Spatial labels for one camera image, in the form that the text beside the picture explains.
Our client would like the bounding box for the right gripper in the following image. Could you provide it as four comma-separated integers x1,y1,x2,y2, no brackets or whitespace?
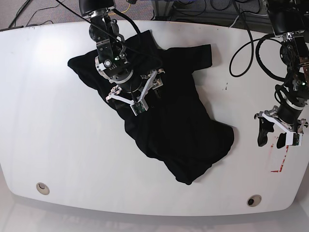
106,68,166,105

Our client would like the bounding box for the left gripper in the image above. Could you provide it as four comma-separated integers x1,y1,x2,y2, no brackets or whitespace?
254,104,309,149

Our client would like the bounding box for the black t-shirt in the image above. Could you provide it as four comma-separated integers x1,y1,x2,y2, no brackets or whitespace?
67,30,235,186

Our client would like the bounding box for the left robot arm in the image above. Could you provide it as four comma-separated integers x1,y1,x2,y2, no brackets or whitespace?
254,0,309,149

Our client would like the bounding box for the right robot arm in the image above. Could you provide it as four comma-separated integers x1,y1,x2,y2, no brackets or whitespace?
79,0,163,112

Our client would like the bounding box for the red tape rectangle marking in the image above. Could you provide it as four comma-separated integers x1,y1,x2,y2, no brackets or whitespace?
267,136,289,173

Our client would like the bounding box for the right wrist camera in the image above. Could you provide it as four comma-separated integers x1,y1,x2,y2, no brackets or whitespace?
130,101,149,116

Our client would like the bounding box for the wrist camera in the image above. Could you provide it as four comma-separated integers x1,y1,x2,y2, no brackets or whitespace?
130,101,149,116
285,132,303,146

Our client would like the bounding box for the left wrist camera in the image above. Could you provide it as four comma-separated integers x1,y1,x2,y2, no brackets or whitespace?
285,132,303,146

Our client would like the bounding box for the right table cable grommet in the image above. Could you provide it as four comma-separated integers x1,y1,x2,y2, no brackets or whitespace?
247,195,262,207

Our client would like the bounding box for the table cable grommet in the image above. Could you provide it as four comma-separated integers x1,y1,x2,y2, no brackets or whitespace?
247,195,262,207
36,183,50,195

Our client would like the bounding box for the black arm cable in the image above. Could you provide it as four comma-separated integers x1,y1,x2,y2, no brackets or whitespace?
229,0,283,78

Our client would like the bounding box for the white cable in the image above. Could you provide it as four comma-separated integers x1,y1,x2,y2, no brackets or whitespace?
229,11,268,29

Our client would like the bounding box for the left table cable grommet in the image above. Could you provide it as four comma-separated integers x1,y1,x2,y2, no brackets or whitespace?
36,183,50,195

